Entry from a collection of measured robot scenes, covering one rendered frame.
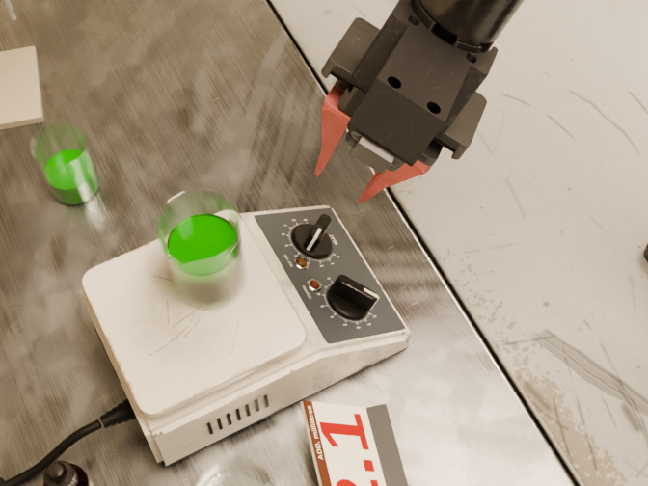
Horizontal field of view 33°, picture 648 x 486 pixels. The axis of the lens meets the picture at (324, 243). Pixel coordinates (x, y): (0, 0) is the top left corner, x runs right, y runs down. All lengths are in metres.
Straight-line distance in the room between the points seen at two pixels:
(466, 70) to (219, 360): 0.24
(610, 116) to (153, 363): 0.44
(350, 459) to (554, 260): 0.23
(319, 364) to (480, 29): 0.25
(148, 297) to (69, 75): 0.30
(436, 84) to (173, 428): 0.28
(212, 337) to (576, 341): 0.27
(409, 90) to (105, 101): 0.42
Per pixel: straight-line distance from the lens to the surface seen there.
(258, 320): 0.72
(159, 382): 0.71
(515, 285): 0.84
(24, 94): 0.97
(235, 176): 0.89
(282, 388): 0.75
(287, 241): 0.79
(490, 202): 0.88
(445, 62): 0.63
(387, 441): 0.78
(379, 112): 0.59
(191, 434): 0.74
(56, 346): 0.84
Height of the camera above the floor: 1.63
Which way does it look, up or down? 59 degrees down
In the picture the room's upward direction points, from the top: 2 degrees counter-clockwise
